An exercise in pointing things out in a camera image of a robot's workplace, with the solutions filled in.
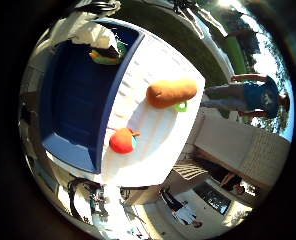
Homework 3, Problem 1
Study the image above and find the red plush apple toy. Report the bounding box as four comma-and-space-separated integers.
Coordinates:
108, 127, 141, 155

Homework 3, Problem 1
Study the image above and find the seated person in dark clothes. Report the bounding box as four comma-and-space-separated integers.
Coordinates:
219, 171, 247, 196

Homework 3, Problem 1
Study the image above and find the black hanging strap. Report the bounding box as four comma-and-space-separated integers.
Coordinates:
67, 178, 89, 221

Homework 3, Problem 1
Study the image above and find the green and yellow plush toy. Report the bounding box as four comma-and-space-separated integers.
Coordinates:
88, 41, 127, 66

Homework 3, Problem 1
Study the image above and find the person in blue shirt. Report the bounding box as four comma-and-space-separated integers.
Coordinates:
201, 73, 291, 119

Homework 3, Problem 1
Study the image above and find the black cable loop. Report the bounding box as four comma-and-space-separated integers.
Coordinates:
84, 0, 121, 14

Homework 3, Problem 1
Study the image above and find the person in white shirt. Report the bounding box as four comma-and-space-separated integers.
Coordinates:
161, 188, 204, 229

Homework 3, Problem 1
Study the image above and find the white striped tablecloth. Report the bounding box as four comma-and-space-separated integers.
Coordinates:
101, 31, 206, 188

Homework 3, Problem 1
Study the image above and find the brown potato toy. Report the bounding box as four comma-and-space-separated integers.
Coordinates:
145, 78, 198, 113

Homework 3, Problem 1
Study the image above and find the blue plastic container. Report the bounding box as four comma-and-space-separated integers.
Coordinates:
37, 18, 146, 174

